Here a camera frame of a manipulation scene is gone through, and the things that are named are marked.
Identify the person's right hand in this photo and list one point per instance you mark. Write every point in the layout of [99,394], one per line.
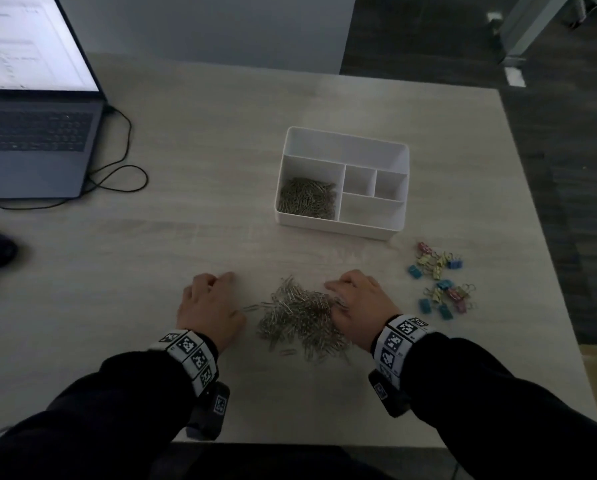
[366,309]

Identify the person's left hand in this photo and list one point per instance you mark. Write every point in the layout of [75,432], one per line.
[208,309]

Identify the pile of silver paper clips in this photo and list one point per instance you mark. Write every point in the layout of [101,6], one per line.
[298,314]
[306,197]

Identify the group of colourful binder clips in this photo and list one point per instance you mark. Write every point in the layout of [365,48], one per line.
[446,283]

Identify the white compartment organizer tray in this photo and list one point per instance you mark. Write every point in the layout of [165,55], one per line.
[373,212]

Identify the person's right forearm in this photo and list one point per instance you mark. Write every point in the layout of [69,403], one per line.
[503,409]

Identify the person's left forearm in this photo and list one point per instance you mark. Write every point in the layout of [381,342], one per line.
[78,424]

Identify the person's black trousers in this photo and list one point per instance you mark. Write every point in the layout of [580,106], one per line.
[278,464]

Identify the right wristband with square markers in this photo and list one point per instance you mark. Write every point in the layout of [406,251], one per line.
[396,339]

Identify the wristband with square markers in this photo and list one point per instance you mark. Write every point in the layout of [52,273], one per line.
[188,347]
[396,339]

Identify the left wristband with square markers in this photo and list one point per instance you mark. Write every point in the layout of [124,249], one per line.
[188,347]

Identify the grey laptop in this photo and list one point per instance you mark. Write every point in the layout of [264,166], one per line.
[28,174]

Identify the white floor plate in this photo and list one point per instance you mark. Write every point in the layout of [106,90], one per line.
[515,77]

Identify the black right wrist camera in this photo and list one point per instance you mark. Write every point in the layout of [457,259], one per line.
[386,392]

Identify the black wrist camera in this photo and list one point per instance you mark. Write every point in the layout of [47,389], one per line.
[213,407]
[386,392]

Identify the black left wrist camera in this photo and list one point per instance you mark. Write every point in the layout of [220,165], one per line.
[213,407]

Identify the grey metal post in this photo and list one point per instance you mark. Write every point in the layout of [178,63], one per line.
[528,24]

